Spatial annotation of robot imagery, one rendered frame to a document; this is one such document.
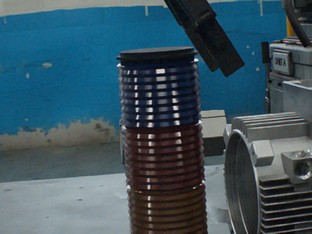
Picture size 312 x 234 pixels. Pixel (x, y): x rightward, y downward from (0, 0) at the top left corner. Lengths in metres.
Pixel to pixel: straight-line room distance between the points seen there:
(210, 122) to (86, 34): 5.40
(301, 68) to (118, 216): 0.52
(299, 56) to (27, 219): 0.72
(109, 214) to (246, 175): 0.64
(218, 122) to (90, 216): 0.55
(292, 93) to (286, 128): 0.07
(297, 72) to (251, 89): 5.22
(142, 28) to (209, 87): 0.92
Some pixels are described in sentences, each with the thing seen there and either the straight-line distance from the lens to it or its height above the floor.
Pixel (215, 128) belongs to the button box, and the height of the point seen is 1.06.
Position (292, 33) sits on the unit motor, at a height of 1.18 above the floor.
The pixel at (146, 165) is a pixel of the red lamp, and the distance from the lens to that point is 0.45.
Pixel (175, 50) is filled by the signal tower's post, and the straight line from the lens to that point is 0.44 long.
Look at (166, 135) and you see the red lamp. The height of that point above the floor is 1.16.
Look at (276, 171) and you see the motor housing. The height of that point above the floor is 1.05.
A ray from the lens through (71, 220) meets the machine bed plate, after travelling 1.45.
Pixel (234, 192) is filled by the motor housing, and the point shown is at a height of 0.99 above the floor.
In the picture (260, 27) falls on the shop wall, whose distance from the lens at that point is 6.57.
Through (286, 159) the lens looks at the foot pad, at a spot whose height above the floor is 1.07.
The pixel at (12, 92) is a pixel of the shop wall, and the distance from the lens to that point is 6.48.
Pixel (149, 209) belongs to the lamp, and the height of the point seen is 1.11.
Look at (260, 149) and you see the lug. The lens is 0.73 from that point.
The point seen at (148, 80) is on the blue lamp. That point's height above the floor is 1.20.
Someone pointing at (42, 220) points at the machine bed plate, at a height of 0.80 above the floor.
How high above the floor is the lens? 1.24
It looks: 9 degrees down
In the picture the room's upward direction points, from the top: 4 degrees counter-clockwise
